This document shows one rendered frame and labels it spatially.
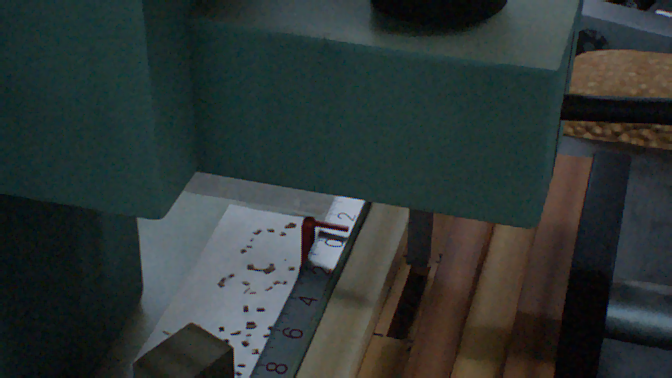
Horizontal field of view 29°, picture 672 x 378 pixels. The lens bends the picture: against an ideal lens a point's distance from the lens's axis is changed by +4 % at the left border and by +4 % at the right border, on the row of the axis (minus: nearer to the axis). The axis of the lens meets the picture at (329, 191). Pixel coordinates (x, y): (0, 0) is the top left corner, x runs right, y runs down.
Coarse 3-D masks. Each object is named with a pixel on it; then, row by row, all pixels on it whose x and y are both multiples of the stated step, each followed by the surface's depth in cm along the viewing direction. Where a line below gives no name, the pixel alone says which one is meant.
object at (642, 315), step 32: (608, 160) 52; (608, 192) 50; (608, 224) 48; (576, 256) 46; (608, 256) 46; (576, 288) 45; (608, 288) 45; (640, 288) 50; (576, 320) 46; (608, 320) 50; (640, 320) 50; (576, 352) 47
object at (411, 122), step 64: (256, 0) 47; (320, 0) 47; (512, 0) 47; (576, 0) 47; (192, 64) 47; (256, 64) 46; (320, 64) 45; (384, 64) 44; (448, 64) 44; (512, 64) 43; (256, 128) 47; (320, 128) 47; (384, 128) 46; (448, 128) 45; (512, 128) 44; (320, 192) 48; (384, 192) 48; (448, 192) 47; (512, 192) 46
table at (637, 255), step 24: (576, 144) 70; (600, 144) 70; (624, 144) 70; (648, 168) 68; (648, 192) 66; (624, 216) 65; (648, 216) 65; (624, 240) 63; (648, 240) 63; (624, 264) 61; (648, 264) 61; (600, 360) 56; (624, 360) 56; (648, 360) 56
